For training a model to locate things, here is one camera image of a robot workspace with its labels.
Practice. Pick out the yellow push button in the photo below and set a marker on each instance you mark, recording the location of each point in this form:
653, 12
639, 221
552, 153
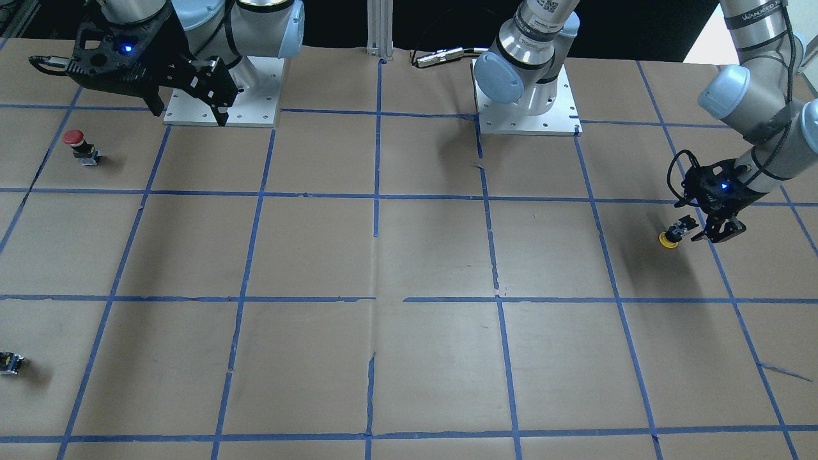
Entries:
674, 234

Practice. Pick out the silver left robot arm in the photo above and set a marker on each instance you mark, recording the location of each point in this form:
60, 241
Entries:
754, 98

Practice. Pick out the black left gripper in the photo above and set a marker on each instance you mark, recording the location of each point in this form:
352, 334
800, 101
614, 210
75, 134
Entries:
740, 195

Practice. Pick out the brown paper table cover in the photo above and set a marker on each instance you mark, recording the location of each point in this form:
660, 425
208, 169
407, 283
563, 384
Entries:
377, 279

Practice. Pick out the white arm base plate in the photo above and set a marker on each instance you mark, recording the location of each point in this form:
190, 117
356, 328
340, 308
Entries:
255, 102
546, 109

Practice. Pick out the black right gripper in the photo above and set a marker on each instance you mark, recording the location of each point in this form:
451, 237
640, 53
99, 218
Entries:
167, 50

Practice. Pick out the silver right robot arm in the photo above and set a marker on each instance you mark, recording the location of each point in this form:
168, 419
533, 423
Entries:
228, 29

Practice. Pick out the small black yellow switch block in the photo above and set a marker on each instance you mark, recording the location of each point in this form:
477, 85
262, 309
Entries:
11, 363

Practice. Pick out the aluminium frame post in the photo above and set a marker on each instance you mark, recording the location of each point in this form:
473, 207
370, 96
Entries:
379, 14

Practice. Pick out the red push button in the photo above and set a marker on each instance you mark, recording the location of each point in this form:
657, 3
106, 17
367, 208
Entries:
83, 151

